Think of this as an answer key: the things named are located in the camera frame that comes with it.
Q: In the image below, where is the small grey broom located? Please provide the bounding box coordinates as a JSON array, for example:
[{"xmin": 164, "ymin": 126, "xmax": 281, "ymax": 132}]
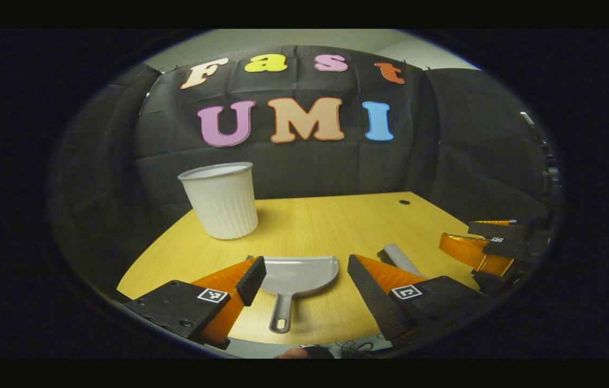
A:
[{"xmin": 381, "ymin": 243, "xmax": 426, "ymax": 279}]

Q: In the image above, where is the wooden desktop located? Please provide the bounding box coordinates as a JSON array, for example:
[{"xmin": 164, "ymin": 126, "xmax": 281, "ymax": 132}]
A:
[{"xmin": 117, "ymin": 191, "xmax": 499, "ymax": 345}]

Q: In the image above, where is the black backdrop cloth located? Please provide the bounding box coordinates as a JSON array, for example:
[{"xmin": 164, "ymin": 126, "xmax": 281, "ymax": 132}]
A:
[{"xmin": 48, "ymin": 45, "xmax": 563, "ymax": 302}]

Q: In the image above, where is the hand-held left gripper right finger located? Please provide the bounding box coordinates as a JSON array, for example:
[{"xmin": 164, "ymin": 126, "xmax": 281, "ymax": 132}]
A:
[{"xmin": 347, "ymin": 254, "xmax": 491, "ymax": 345}]

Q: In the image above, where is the grey plastic dustpan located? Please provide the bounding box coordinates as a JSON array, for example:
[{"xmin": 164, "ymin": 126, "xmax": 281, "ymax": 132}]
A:
[{"xmin": 247, "ymin": 255, "xmax": 340, "ymax": 334}]

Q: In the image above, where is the person's patterned clothing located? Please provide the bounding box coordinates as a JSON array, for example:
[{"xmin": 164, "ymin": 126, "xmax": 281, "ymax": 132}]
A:
[{"xmin": 296, "ymin": 333, "xmax": 394, "ymax": 359}]

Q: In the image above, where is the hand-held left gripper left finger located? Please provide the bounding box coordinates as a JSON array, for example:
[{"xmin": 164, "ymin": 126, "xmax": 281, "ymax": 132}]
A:
[{"xmin": 124, "ymin": 256, "xmax": 267, "ymax": 350}]

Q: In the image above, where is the white ribbed garbage bin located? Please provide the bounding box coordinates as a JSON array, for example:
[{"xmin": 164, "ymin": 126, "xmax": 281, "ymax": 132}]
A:
[{"xmin": 178, "ymin": 162, "xmax": 259, "ymax": 240}]

